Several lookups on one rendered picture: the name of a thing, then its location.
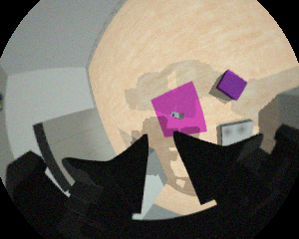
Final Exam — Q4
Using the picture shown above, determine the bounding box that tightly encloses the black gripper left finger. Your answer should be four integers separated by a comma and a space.
62, 134, 149, 215

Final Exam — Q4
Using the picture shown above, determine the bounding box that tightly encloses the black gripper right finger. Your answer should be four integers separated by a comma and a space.
173, 130, 264, 204

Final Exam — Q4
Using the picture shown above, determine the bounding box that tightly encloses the purple cube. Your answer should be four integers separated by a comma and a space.
216, 69, 248, 100

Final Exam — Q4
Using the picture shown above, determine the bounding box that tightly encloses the magenta square marking on table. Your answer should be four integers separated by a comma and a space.
150, 81, 208, 138

